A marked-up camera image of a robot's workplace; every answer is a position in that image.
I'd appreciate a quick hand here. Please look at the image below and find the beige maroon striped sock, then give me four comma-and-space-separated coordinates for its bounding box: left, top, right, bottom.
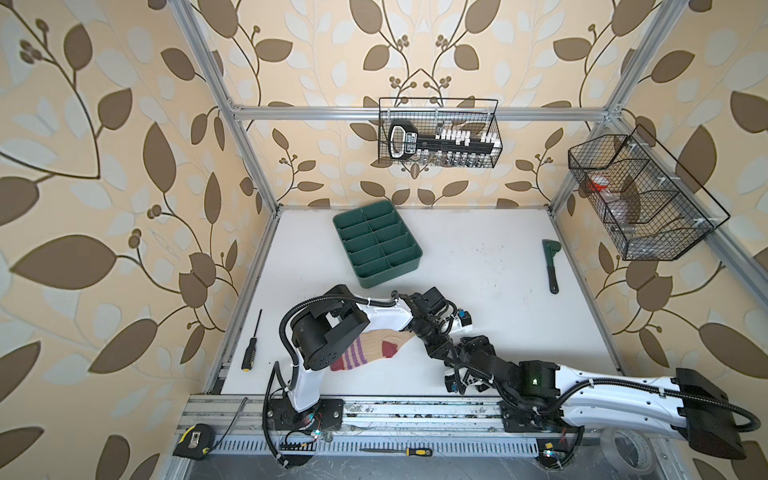
330, 329, 414, 371

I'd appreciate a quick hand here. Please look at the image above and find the green compartment tray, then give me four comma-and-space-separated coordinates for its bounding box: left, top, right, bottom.
332, 200, 423, 289

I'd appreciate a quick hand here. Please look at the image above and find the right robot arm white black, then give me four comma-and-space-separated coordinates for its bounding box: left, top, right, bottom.
440, 336, 761, 460

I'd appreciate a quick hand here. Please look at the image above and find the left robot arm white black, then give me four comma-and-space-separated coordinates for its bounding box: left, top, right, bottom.
262, 285, 473, 433

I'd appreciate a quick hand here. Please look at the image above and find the clear tape roll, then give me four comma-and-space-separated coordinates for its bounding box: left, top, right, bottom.
600, 428, 657, 476

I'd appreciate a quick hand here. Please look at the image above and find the black socket set holder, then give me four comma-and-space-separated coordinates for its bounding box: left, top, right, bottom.
383, 119, 503, 160

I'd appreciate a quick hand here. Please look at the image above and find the black yellow screwdriver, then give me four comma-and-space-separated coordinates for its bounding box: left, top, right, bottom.
241, 309, 263, 372

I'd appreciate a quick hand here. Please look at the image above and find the red capped jar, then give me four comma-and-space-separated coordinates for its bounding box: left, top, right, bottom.
585, 175, 610, 194

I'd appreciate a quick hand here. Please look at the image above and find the black yellow tape measure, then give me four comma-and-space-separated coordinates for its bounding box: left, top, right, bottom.
173, 423, 216, 461

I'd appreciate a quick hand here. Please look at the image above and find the yellow black handled knife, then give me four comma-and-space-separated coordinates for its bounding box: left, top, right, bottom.
360, 447, 433, 458

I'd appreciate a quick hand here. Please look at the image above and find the green handled tool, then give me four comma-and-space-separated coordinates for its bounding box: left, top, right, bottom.
542, 239, 562, 294

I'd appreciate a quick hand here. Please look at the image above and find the back wall wire basket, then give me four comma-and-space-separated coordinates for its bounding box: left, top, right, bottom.
377, 96, 503, 169

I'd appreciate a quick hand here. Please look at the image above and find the wall wire basket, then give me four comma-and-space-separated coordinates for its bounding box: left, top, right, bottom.
568, 125, 731, 261
377, 96, 503, 169

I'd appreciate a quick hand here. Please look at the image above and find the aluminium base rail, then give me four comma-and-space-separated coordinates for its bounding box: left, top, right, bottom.
176, 395, 576, 459

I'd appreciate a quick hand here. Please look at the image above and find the right wall wire basket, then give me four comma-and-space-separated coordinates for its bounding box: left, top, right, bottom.
568, 125, 731, 261

